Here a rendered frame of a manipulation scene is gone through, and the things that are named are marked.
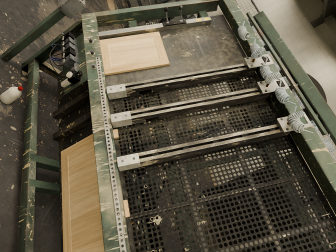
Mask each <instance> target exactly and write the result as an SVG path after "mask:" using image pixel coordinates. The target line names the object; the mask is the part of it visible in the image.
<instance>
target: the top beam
mask: <svg viewBox="0 0 336 252"><path fill-rule="evenodd" d="M218 5H219V7H220V9H221V11H222V13H223V14H224V16H225V18H226V20H227V21H228V23H229V25H230V27H231V29H232V30H233V32H234V34H235V36H236V38H237V39H238V41H239V43H240V45H241V47H242V48H243V50H244V52H245V54H246V55H247V57H251V55H252V53H251V50H250V46H251V45H253V44H254V42H255V44H258V45H259V47H263V48H264V46H263V45H262V43H261V41H260V40H259V38H258V37H257V35H256V33H255V32H254V30H253V29H252V27H251V25H250V24H249V22H248V21H247V19H246V17H245V16H244V14H243V13H242V11H241V9H240V8H239V6H238V5H237V3H236V1H235V0H219V4H218ZM244 21H245V22H244ZM243 23H244V25H243ZM242 25H243V26H244V27H245V28H246V31H247V32H249V37H254V38H255V39H256V40H255V39H254V38H248V39H247V40H242V39H241V38H240V37H239V35H238V28H239V27H240V26H242ZM268 66H269V68H270V71H271V72H272V73H273V74H274V73H277V72H279V70H278V69H277V67H276V66H275V64H271V65H268ZM255 72H256V73H257V75H258V77H259V79H260V81H265V79H264V78H263V77H262V75H261V73H260V66H259V67H257V68H256V70H255ZM279 73H280V72H279ZM285 91H286V93H287V94H288V95H289V100H288V101H290V102H292V103H294V104H296V105H294V104H292V103H289V102H286V103H280V102H279V100H278V99H277V98H276V95H275V92H271V93H270V95H269V97H270V98H271V100H272V102H273V104H274V106H275V107H276V109H277V111H278V113H279V115H280V116H281V118H283V117H287V116H288V115H290V114H293V113H294V110H295V107H296V106H297V107H296V110H295V113H296V112H297V113H298V112H299V111H303V112H304V110H303V109H302V107H301V106H300V104H299V102H298V101H297V99H296V98H295V96H294V94H293V93H292V91H291V90H290V88H289V89H286V90H285ZM300 121H301V122H302V123H303V124H308V123H307V121H306V120H305V118H304V117H300ZM304 130H307V131H310V132H313V133H309V132H306V131H302V132H300V133H299V132H295V131H294V130H293V131H291V132H290V134H291V136H292V138H293V140H294V141H295V143H296V145H297V147H298V149H299V150H300V152H301V154H302V156H303V157H304V159H305V161H306V163H307V165H308V166H309V168H310V170H311V172H312V174H313V175H314V177H315V179H316V181H317V183H318V184H319V186H320V188H321V190H322V191H323V193H324V195H325V197H326V199H327V200H328V202H329V204H330V206H331V208H332V209H333V211H334V213H335V215H336V162H335V160H334V159H333V157H332V155H331V154H330V152H329V151H328V149H327V147H326V146H325V144H324V143H323V141H322V139H321V138H320V136H319V135H318V133H317V131H316V130H315V128H314V127H313V126H312V127H307V128H304Z"/></svg>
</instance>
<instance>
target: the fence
mask: <svg viewBox="0 0 336 252"><path fill-rule="evenodd" d="M204 18H210V16H207V17H200V18H193V19H186V23H184V24H177V25H170V26H163V24H162V23H158V24H151V25H143V26H136V27H129V28H122V29H115V30H108V31H101V32H98V36H99V40H105V39H112V38H119V37H126V36H132V35H139V34H146V33H153V32H160V31H167V30H174V29H181V28H188V27H195V26H201V25H208V24H211V22H212V20H211V18H210V19H208V20H204ZM196 19H202V20H201V21H196Z"/></svg>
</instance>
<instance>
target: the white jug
mask: <svg viewBox="0 0 336 252"><path fill-rule="evenodd" d="M22 90H23V87H22V86H19V87H15V86H13V87H10V88H9V89H8V90H6V91H5V92H4V93H2V94H1V95H0V100H1V101H2V102H3V103H4V104H7V105H8V104H11V103H12V102H13V101H15V100H16V99H18V98H19V97H20V96H21V95H22Z"/></svg>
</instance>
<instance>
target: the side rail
mask: <svg viewBox="0 0 336 252"><path fill-rule="evenodd" d="M218 2H219V0H184V1H177V2H169V3H161V4H154V5H146V6H138V7H130V8H123V9H115V10H107V11H100V12H95V16H96V18H97V24H98V27H106V26H113V25H120V24H127V23H128V21H135V20H136V21H137V22H142V21H149V20H156V19H163V18H167V17H168V18H171V17H178V16H185V15H192V14H198V12H201V11H206V12H214V11H217V8H218ZM179 5H182V10H181V14H180V10H179V9H178V7H179ZM165 7H167V8H168V12H167V17H166V12H165V11H164V8H165Z"/></svg>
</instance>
